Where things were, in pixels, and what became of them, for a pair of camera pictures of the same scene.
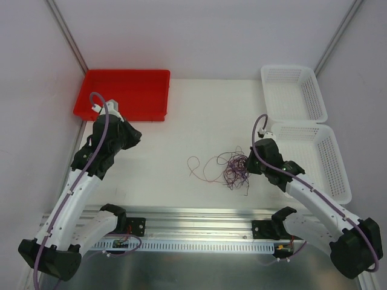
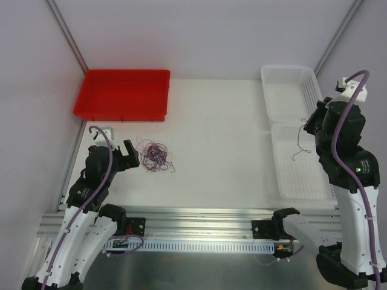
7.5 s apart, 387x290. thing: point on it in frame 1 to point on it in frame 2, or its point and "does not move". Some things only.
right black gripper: [254, 163] to [314, 119]
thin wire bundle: [236, 173] to [154, 156]
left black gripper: [130, 136] to [121, 157]
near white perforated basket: [317, 148] does not move
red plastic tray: [142, 95] does not move
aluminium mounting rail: [199, 223] does not move
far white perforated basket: [292, 93] does not move
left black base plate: [136, 226] does not move
